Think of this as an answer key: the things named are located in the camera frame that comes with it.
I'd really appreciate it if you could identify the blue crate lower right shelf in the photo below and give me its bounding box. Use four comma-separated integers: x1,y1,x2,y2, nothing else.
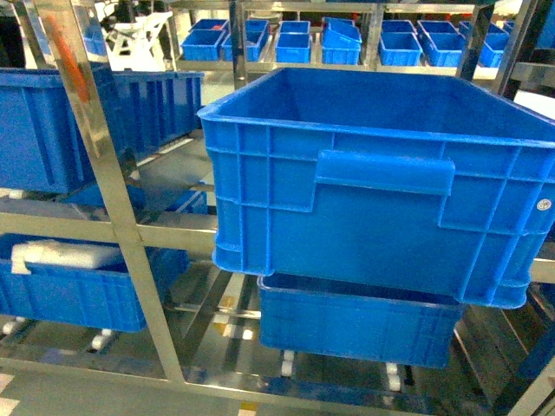
258,274,466,368

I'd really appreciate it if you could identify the blue crate lower left shelf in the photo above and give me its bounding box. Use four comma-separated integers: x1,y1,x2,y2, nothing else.
0,232,191,334

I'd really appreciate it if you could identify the stainless steel shelf rack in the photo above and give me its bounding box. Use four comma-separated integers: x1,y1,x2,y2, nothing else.
1,1,554,415

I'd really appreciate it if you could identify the large blue crate on shelf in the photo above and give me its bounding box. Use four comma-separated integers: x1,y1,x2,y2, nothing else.
199,68,554,309

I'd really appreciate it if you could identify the long blue crate upper shelf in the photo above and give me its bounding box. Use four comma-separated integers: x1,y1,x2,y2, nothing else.
1,63,204,193

